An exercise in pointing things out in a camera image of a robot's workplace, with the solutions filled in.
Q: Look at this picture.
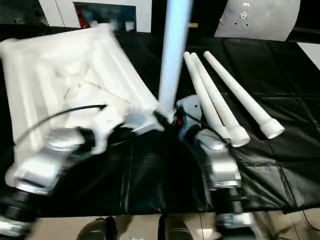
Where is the white plastic table leg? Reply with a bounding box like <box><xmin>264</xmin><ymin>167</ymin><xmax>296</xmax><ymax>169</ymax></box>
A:
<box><xmin>157</xmin><ymin>0</ymin><xmax>195</xmax><ymax>119</ymax></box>
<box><xmin>203</xmin><ymin>50</ymin><xmax>286</xmax><ymax>140</ymax></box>
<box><xmin>183</xmin><ymin>51</ymin><xmax>234</xmax><ymax>142</ymax></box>
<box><xmin>190</xmin><ymin>52</ymin><xmax>251</xmax><ymax>148</ymax></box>

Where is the black right robot foot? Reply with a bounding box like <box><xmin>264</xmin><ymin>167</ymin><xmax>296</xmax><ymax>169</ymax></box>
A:
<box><xmin>157</xmin><ymin>215</ymin><xmax>197</xmax><ymax>240</ymax></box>

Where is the black robot foot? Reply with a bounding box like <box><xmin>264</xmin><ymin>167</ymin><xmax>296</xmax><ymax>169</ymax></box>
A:
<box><xmin>157</xmin><ymin>215</ymin><xmax>197</xmax><ymax>240</ymax></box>
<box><xmin>77</xmin><ymin>216</ymin><xmax>119</xmax><ymax>240</ymax></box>

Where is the white plastic table top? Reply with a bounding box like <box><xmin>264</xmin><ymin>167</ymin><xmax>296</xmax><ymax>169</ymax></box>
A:
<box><xmin>0</xmin><ymin>22</ymin><xmax>167</xmax><ymax>167</ymax></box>

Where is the black box with yellow label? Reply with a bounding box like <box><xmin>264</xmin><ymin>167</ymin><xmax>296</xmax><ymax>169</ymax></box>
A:
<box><xmin>150</xmin><ymin>0</ymin><xmax>232</xmax><ymax>40</ymax></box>

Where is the black left robot foot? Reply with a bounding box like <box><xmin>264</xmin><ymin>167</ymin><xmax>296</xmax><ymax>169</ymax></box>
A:
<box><xmin>77</xmin><ymin>216</ymin><xmax>119</xmax><ymax>240</ymax></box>

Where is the white cabinet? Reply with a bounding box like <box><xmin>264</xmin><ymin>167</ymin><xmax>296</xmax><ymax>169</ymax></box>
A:
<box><xmin>36</xmin><ymin>0</ymin><xmax>154</xmax><ymax>34</ymax></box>

